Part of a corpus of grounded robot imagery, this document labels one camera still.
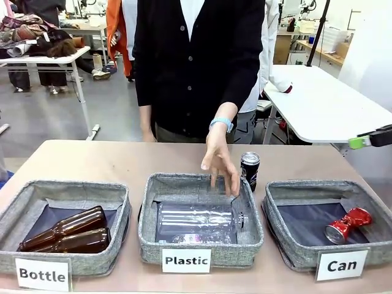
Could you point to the grey fabric basket for bottles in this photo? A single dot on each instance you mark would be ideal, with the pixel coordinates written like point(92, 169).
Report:
point(61, 260)

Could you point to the pile of clothes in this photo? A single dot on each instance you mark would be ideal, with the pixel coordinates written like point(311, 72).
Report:
point(36, 36)

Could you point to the person's left forearm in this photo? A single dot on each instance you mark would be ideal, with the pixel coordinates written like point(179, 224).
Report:
point(225, 113)

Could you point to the white Can sign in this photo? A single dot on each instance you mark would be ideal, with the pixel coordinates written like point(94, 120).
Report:
point(341, 266)

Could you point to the person in orange jacket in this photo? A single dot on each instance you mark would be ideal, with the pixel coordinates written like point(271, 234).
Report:
point(116, 30)

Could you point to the person's right hand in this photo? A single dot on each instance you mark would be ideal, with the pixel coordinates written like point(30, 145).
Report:
point(148, 137)

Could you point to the person's left hand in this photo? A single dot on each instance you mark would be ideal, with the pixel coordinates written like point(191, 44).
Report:
point(219, 153)

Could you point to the brown glass bottle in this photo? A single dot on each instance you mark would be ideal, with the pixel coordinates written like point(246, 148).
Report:
point(76, 220)
point(79, 242)

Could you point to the grey fabric basket for cans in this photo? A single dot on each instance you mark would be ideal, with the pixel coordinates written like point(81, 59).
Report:
point(303, 245)

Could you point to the person in white jacket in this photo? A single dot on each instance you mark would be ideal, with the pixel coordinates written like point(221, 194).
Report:
point(272, 46)

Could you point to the grey fabric basket for plastic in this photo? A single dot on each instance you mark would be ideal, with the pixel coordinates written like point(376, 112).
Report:
point(196, 186)

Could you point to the light wooden desk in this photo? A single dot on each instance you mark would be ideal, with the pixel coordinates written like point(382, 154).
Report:
point(85, 27)

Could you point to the light blue wrist watch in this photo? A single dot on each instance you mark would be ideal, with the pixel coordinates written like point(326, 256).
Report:
point(220, 122)

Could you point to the person in black cardigan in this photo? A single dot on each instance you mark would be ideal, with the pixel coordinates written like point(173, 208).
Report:
point(196, 61)

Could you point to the white Plastic sign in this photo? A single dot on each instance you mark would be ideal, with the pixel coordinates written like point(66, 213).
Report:
point(186, 261)

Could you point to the wooden workbench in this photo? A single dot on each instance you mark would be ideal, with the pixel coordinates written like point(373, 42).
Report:
point(324, 52)

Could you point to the black drink can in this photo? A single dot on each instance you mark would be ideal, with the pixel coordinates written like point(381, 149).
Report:
point(250, 171)

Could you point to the clear plastic storage boxes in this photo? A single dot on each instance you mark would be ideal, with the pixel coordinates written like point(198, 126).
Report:
point(337, 35)

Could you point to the large clear plastic bottle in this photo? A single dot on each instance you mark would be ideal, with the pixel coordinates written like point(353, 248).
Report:
point(196, 219)

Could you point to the large white rounded table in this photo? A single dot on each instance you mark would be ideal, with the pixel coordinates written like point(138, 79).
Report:
point(321, 104)

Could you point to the white sneaker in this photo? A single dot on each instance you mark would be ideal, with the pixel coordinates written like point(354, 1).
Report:
point(101, 75)

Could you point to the black stand pole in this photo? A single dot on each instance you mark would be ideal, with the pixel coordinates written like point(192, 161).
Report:
point(318, 27)

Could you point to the crushed red soda can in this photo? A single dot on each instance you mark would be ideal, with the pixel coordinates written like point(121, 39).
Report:
point(349, 225)

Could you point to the person's right forearm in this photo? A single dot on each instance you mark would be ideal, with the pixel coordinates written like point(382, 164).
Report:
point(144, 119)

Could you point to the white table with clothes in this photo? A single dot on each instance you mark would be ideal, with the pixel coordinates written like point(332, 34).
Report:
point(61, 59)

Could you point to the white Bottle sign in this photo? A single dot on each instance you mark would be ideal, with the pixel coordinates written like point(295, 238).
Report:
point(43, 274)

